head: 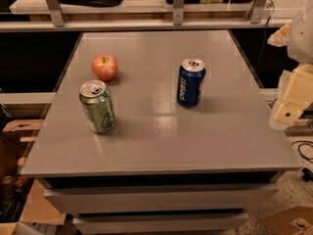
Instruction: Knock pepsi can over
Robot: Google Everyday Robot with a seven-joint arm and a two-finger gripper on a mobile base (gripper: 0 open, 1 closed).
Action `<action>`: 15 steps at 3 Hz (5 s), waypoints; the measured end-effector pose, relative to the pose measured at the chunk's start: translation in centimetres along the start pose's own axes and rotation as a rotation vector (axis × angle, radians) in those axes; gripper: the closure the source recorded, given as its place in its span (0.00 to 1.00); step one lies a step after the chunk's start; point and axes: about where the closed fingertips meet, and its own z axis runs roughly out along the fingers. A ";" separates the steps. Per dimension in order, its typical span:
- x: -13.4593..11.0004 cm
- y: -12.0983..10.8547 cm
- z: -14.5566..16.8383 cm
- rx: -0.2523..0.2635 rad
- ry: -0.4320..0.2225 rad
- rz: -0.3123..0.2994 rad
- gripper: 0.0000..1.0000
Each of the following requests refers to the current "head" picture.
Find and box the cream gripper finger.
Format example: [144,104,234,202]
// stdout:
[269,64,313,130]
[267,23,291,47]

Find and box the blue pepsi can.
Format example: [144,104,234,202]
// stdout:
[176,58,206,108]

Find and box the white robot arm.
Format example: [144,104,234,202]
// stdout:
[267,0,313,130]

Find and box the green soda can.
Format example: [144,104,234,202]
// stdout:
[79,79,115,134]

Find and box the cardboard piece on floor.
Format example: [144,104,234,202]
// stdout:
[260,206,313,235]

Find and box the lower white drawer front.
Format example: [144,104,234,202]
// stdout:
[73,212,248,235]

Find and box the white drawer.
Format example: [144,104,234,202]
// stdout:
[44,183,278,214]
[73,212,248,235]

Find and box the grey drawer cabinet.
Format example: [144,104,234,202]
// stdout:
[20,29,303,235]

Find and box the red apple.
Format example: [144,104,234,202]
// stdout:
[92,54,118,81]

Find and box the upper white drawer front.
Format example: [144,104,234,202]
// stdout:
[44,183,278,214]

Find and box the right metal shelf bracket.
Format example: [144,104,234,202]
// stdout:
[248,0,267,24]

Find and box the metal shelf bracket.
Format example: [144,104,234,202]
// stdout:
[172,0,184,25]
[248,0,267,24]
[46,0,66,27]

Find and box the black cable on floor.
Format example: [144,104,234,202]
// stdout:
[291,140,313,183]

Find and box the middle metal shelf bracket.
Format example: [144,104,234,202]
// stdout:
[172,0,184,25]

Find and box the left metal shelf bracket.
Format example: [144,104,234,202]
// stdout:
[46,0,66,27]

